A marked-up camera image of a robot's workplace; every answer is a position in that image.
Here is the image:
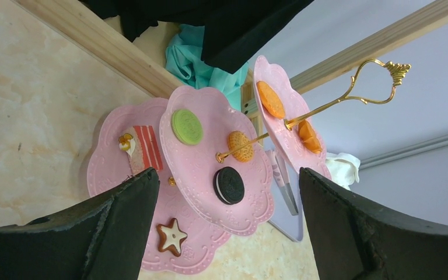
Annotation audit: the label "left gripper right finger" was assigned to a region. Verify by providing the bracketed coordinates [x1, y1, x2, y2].
[299, 168, 448, 279]

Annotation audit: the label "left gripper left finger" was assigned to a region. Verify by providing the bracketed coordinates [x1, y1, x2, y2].
[0, 168, 160, 279]

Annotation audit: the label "lavender serving tray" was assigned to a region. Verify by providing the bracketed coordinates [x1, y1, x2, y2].
[269, 164, 304, 242]

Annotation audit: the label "brown star cookie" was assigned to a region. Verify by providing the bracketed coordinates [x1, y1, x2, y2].
[156, 218, 188, 257]

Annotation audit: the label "pink-tipped metal tongs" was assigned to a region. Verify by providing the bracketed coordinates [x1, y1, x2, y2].
[265, 150, 299, 216]

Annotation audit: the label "red striped cake slice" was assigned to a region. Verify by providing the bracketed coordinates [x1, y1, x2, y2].
[118, 125, 164, 175]

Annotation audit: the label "orange macaron top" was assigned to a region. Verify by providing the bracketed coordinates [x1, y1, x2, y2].
[298, 120, 322, 154]

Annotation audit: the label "black macaron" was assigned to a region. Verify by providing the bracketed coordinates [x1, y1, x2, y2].
[213, 166, 244, 205]

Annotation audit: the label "pink three-tier cake stand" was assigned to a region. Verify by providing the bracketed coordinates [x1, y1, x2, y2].
[86, 55, 412, 276]

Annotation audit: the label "green macaron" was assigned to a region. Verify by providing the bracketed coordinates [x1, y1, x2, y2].
[171, 108, 203, 145]

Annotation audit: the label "white towel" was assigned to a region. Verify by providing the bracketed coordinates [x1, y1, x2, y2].
[325, 152, 361, 190]

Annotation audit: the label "teal cloth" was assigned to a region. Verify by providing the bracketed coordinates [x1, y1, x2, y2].
[165, 24, 249, 110]

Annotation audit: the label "wooden clothes rack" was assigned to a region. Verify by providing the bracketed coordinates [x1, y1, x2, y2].
[11, 0, 448, 140]

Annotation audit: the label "black t-shirt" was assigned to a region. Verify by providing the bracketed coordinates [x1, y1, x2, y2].
[83, 0, 311, 74]

